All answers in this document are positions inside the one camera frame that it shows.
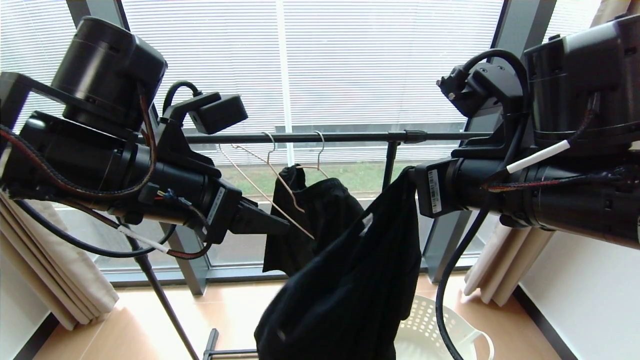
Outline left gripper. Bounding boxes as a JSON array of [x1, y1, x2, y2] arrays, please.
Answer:
[[125, 145, 245, 246]]

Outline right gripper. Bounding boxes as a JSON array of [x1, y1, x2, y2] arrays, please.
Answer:
[[414, 157, 533, 231]]

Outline pink clothes hanger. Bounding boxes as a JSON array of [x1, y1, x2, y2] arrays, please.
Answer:
[[218, 131, 316, 241], [295, 131, 331, 180]]

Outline black trousers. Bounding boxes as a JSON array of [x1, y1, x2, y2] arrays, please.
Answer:
[[262, 164, 366, 277]]

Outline black short-sleeved shirt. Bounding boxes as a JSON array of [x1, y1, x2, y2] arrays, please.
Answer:
[[254, 166, 423, 360]]

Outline black clothes rack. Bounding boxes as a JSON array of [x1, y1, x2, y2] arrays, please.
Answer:
[[125, 130, 493, 360]]

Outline white laundry basket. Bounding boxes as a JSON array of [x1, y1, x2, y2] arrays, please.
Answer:
[[392, 294, 496, 360]]

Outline beige curtain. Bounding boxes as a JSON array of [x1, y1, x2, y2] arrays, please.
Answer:
[[0, 192, 121, 332], [462, 0, 640, 307]]

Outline window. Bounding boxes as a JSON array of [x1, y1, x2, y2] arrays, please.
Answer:
[[0, 0, 603, 296]]

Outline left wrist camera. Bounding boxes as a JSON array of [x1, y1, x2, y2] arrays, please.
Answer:
[[159, 80, 250, 173]]

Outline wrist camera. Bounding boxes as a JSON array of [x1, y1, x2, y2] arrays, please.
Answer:
[[159, 80, 250, 173], [436, 62, 526, 161]]

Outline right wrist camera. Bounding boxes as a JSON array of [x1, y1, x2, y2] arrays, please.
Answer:
[[436, 62, 526, 161]]

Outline black cable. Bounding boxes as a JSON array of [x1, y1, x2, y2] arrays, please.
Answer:
[[12, 199, 178, 259], [435, 48, 532, 360]]

